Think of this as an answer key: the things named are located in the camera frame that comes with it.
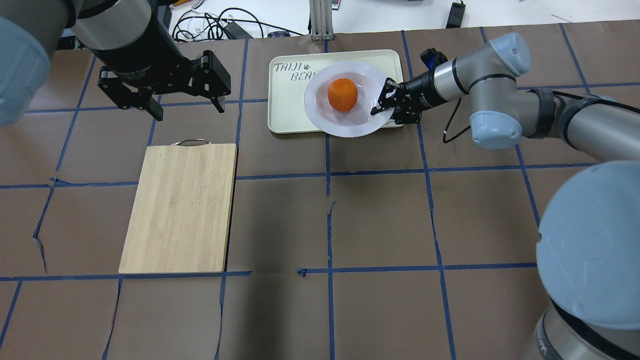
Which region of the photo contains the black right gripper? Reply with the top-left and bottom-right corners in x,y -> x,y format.
370,71 -> 448,125

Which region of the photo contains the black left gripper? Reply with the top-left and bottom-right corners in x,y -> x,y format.
94,20 -> 232,122

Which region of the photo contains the white ridged plate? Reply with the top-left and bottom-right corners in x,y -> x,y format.
302,61 -> 393,138

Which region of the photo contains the orange fruit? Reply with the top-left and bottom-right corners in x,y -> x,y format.
327,78 -> 359,113

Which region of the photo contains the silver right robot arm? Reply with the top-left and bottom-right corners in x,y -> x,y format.
378,32 -> 639,360

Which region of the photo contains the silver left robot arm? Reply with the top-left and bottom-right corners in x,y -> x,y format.
0,0 -> 232,126

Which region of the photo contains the cream tray with bear print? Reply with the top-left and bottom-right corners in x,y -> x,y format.
267,49 -> 403,134

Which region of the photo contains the black power adapter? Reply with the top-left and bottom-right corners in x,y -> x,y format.
445,0 -> 466,29

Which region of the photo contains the bamboo cutting board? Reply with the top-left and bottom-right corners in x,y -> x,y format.
118,142 -> 238,275

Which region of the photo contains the aluminium frame post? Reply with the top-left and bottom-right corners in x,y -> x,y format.
308,0 -> 335,41

